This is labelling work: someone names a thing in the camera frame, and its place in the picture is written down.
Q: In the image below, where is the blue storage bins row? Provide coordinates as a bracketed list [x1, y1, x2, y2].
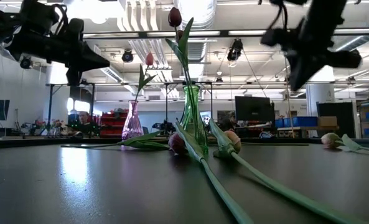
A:
[274, 116, 319, 128]

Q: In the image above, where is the silver ventilation duct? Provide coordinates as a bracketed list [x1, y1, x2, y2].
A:
[173, 0, 218, 82]

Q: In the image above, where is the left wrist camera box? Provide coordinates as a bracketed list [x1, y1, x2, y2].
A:
[18, 0, 60, 30]

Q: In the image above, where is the cardboard box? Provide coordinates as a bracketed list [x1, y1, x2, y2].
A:
[317, 116, 338, 128]

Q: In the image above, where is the pale pink tulip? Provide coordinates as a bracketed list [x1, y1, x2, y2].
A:
[320, 133, 369, 156]

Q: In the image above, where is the wooden workbench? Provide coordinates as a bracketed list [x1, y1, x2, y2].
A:
[276, 126, 340, 138]

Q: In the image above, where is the person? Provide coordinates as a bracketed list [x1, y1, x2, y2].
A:
[67, 111, 95, 138]
[220, 111, 240, 131]

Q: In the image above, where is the black cabinet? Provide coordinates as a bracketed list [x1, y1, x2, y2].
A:
[316, 101, 356, 138]

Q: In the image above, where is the hanging yellow rope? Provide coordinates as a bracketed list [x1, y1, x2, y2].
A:
[287, 89, 296, 138]

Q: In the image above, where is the black metal workstation frame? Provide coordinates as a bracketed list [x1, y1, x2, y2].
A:
[47, 81, 213, 138]

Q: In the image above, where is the red parts bin rack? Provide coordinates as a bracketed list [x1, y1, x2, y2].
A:
[99, 109, 129, 138]

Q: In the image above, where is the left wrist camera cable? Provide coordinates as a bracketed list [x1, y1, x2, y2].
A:
[55, 2, 70, 35]

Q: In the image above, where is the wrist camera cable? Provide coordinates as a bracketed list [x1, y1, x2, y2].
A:
[55, 2, 70, 35]
[273, 1, 290, 32]

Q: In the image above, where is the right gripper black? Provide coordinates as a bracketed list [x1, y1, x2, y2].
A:
[283, 17, 363, 93]

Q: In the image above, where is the green glass vase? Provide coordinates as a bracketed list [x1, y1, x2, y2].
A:
[179, 84, 209, 155]

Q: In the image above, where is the large black monitor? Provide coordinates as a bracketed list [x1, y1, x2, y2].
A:
[235, 95, 275, 123]

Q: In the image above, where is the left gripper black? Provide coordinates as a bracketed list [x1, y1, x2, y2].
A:
[6, 17, 111, 87]

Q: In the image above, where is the white round pillar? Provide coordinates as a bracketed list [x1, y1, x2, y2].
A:
[306, 83, 335, 118]

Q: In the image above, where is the black ceiling camera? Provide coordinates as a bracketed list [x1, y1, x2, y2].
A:
[227, 39, 244, 62]
[121, 49, 134, 63]
[19, 55, 33, 70]

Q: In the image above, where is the distant black robot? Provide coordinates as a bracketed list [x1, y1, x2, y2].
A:
[152, 121, 176, 136]

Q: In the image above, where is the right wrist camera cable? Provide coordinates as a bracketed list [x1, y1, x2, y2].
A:
[273, 1, 290, 32]

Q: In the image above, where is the pink glass vase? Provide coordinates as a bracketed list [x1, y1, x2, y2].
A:
[121, 100, 144, 141]

